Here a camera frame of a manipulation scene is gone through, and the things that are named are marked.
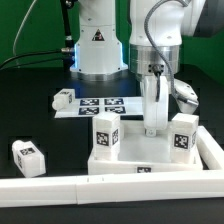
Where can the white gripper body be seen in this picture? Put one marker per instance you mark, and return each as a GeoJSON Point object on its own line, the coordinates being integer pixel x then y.
{"type": "Point", "coordinates": [155, 102]}

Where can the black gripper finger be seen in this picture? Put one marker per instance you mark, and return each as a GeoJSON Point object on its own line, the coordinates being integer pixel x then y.
{"type": "Point", "coordinates": [150, 132]}

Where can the white square tabletop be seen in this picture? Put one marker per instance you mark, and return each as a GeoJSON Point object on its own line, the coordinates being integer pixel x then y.
{"type": "Point", "coordinates": [139, 153]}

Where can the white sheet with tags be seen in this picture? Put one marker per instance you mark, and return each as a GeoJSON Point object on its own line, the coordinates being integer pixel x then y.
{"type": "Point", "coordinates": [88, 107]}

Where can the white L-shaped obstacle fence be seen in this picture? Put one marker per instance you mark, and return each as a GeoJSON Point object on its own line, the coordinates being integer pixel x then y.
{"type": "Point", "coordinates": [88, 189]}

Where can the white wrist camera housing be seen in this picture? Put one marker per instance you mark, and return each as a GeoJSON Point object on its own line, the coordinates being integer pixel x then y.
{"type": "Point", "coordinates": [190, 102]}

